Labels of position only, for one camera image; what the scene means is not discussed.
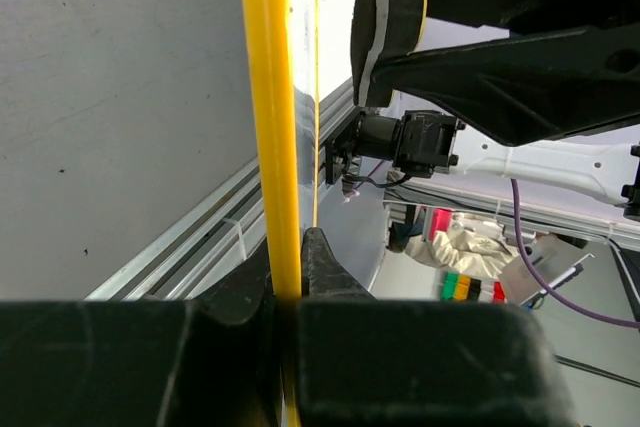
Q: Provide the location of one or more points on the coloured storage bins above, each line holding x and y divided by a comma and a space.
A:
460, 288

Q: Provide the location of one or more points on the yellow framed whiteboard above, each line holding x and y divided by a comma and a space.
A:
283, 57

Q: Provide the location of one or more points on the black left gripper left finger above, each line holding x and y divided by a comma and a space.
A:
204, 361

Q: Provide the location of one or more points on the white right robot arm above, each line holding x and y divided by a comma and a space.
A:
421, 139

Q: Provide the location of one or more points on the person in beige jacket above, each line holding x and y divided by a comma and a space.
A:
472, 245

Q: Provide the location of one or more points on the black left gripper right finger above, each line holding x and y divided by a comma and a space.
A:
361, 361

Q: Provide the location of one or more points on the aluminium table front rail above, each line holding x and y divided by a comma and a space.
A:
200, 248

